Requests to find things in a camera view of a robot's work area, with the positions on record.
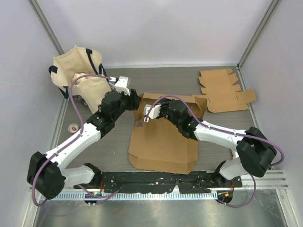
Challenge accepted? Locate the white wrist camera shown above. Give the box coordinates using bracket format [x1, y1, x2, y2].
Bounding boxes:
[143, 104, 161, 122]
[114, 76, 130, 96]

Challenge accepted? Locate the cream bottle in bag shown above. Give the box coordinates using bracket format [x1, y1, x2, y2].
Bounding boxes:
[73, 73, 91, 87]

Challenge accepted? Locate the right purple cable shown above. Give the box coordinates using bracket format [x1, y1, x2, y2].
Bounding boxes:
[143, 95, 285, 209]

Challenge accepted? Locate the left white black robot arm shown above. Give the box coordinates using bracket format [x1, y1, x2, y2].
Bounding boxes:
[27, 89, 141, 200]

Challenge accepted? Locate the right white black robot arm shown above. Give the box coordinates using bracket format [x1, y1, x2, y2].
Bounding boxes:
[158, 98, 277, 187]

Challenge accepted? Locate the red bull can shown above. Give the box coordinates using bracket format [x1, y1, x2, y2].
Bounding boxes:
[68, 123, 79, 134]

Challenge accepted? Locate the small blue orange box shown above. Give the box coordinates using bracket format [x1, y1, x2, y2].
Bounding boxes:
[107, 78, 118, 90]

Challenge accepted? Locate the large brown cardboard box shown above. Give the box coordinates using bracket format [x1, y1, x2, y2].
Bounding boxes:
[128, 93, 198, 175]

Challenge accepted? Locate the beige canvas tote bag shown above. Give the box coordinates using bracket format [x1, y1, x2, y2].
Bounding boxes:
[49, 46, 111, 113]

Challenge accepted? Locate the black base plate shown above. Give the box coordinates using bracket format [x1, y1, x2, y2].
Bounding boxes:
[83, 171, 242, 194]

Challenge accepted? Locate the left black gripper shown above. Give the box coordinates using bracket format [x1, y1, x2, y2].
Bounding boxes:
[112, 89, 141, 121]

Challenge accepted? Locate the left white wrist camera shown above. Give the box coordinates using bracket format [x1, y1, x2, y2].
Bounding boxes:
[114, 76, 130, 96]

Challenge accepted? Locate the right aluminium frame post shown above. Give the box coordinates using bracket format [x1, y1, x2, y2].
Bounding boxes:
[237, 0, 281, 70]

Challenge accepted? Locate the left aluminium frame post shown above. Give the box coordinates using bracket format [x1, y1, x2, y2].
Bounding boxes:
[28, 0, 64, 55]

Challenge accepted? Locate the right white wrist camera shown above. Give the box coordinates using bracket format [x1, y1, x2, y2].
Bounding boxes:
[143, 104, 161, 122]

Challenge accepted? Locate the slotted cable duct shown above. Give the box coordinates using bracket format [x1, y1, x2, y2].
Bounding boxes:
[52, 191, 218, 201]

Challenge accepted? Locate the flat cardboard box blank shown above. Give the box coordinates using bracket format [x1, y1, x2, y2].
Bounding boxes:
[191, 68, 258, 114]

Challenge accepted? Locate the aluminium frame post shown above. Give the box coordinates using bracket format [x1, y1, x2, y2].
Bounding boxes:
[237, 0, 281, 70]
[28, 0, 64, 55]

